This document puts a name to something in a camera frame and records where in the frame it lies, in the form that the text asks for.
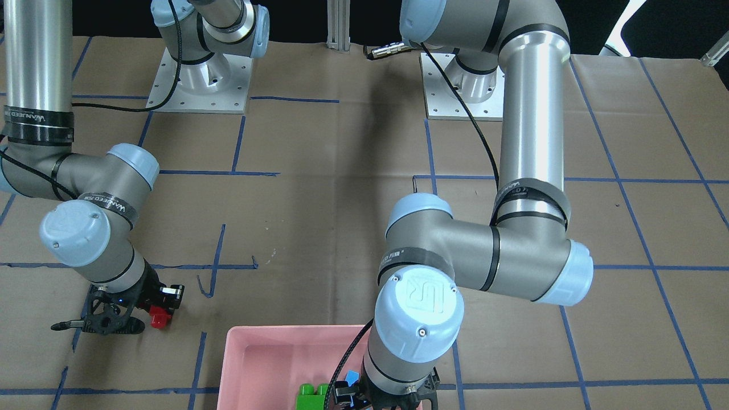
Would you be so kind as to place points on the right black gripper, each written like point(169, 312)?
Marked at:
point(151, 288)

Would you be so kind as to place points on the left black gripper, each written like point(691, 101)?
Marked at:
point(344, 394)

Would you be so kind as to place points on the blue toy block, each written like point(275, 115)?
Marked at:
point(352, 378)

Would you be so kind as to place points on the green toy block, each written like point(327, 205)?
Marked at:
point(311, 396)

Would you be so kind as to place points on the red toy block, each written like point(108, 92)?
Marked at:
point(160, 317)

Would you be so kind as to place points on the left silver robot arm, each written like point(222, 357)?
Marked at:
point(523, 252)

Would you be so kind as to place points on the pink plastic box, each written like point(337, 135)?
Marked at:
point(264, 366)

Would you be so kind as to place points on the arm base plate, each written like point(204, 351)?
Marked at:
point(477, 78)
point(219, 85)

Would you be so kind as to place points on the metal cable connector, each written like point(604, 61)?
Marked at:
point(373, 53)

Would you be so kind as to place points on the aluminium frame post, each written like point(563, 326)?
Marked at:
point(338, 25)

